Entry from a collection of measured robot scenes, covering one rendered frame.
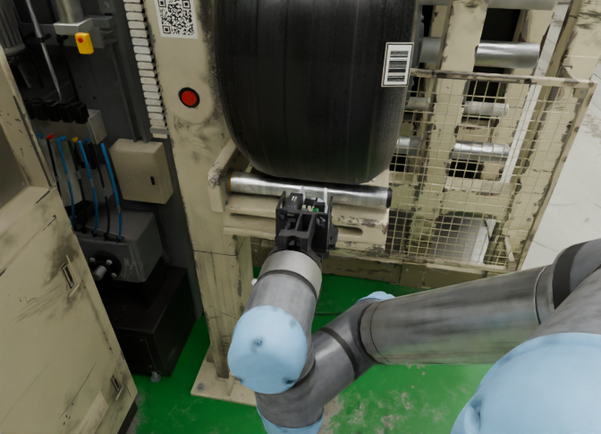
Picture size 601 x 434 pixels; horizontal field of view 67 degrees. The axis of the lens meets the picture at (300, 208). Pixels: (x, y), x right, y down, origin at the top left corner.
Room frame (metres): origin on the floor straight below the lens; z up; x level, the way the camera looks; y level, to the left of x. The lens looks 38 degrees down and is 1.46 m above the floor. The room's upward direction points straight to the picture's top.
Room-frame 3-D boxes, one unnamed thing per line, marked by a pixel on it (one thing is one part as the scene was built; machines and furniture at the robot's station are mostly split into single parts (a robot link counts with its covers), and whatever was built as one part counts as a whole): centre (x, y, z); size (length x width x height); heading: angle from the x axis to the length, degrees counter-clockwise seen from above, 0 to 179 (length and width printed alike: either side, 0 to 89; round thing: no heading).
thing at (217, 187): (0.96, 0.14, 0.90); 0.40 x 0.03 x 0.10; 170
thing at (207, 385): (0.95, 0.22, 0.02); 0.27 x 0.27 x 0.04; 80
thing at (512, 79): (1.21, -0.32, 0.65); 0.90 x 0.02 x 0.70; 80
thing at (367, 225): (0.79, -0.01, 0.84); 0.36 x 0.09 x 0.06; 80
